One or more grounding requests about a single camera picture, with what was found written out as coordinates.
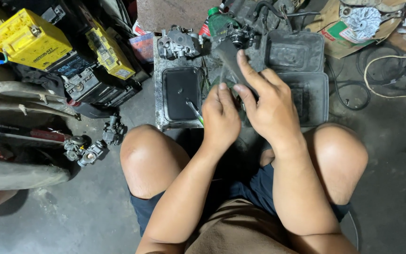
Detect thin grey wire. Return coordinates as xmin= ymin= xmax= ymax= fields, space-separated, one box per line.
xmin=347 ymin=210 xmax=360 ymax=252

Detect silver finned rotor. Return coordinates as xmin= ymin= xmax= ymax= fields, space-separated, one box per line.
xmin=340 ymin=5 xmax=383 ymax=40

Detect grey motorcycle fender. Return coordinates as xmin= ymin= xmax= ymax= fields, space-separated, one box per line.
xmin=0 ymin=155 xmax=72 ymax=192

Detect clear green glass piece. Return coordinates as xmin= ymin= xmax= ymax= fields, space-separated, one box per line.
xmin=209 ymin=75 xmax=247 ymax=119

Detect black cable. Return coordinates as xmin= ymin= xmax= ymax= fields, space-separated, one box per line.
xmin=324 ymin=44 xmax=406 ymax=111

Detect grey motorcycle fairing panels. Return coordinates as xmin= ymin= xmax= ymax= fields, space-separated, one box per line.
xmin=0 ymin=80 xmax=81 ymax=121

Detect grey metal tray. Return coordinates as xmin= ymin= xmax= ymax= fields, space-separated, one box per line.
xmin=153 ymin=35 xmax=265 ymax=130

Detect dirty grey carburetor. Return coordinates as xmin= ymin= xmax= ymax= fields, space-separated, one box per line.
xmin=63 ymin=135 xmax=108 ymax=168

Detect person's left hand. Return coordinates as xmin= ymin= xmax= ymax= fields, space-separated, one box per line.
xmin=202 ymin=83 xmax=242 ymax=151

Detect silver carburetor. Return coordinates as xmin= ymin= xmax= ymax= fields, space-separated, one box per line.
xmin=156 ymin=25 xmax=204 ymax=60

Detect green plastic bottle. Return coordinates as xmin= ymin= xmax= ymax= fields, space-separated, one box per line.
xmin=207 ymin=6 xmax=239 ymax=40

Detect torn cardboard box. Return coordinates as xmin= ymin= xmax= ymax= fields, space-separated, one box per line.
xmin=303 ymin=0 xmax=406 ymax=60

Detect open dark grey plastic case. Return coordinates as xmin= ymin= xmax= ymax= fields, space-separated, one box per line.
xmin=263 ymin=30 xmax=330 ymax=128

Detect person's left leg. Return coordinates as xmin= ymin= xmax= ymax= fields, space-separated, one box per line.
xmin=119 ymin=123 xmax=191 ymax=200

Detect small dark carburetor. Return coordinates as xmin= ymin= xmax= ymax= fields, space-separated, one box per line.
xmin=102 ymin=114 xmax=127 ymax=146

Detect person's right leg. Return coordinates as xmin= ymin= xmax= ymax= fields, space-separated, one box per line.
xmin=259 ymin=122 xmax=369 ymax=206

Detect brown shirt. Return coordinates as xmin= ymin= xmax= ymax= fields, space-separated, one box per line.
xmin=183 ymin=198 xmax=299 ymax=254

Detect black battery with white print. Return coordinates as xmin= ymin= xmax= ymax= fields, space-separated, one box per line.
xmin=46 ymin=50 xmax=98 ymax=79

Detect grimy engine block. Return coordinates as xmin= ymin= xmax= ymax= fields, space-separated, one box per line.
xmin=221 ymin=0 xmax=321 ymax=36

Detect red and blue carton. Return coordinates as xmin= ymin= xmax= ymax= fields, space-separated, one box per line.
xmin=128 ymin=20 xmax=155 ymax=65

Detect large yellow battery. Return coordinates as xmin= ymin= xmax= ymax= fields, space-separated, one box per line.
xmin=0 ymin=8 xmax=74 ymax=70

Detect dark blue shorts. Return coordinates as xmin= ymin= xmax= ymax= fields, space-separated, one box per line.
xmin=128 ymin=163 xmax=352 ymax=238

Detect small yellow battery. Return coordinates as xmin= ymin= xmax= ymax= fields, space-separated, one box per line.
xmin=85 ymin=25 xmax=137 ymax=81

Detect black rubber strip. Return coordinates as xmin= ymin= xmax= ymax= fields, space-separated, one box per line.
xmin=213 ymin=38 xmax=260 ymax=97

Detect black oil filled pan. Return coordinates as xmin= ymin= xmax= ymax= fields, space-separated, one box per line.
xmin=161 ymin=66 xmax=202 ymax=123

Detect person's leg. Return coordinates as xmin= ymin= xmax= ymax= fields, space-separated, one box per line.
xmin=259 ymin=122 xmax=369 ymax=206
xmin=119 ymin=123 xmax=191 ymax=200

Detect cream cable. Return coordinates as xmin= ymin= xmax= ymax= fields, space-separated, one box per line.
xmin=363 ymin=54 xmax=406 ymax=101

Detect black carburetor part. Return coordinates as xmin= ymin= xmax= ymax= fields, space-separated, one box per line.
xmin=225 ymin=23 xmax=257 ymax=50

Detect green handled screwdriver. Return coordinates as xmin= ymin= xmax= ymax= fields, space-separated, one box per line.
xmin=185 ymin=99 xmax=205 ymax=127

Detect black battery with grey top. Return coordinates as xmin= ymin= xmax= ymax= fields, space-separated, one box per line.
xmin=63 ymin=66 xmax=142 ymax=108

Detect person's right hand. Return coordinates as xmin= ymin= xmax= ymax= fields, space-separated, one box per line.
xmin=233 ymin=49 xmax=304 ymax=151

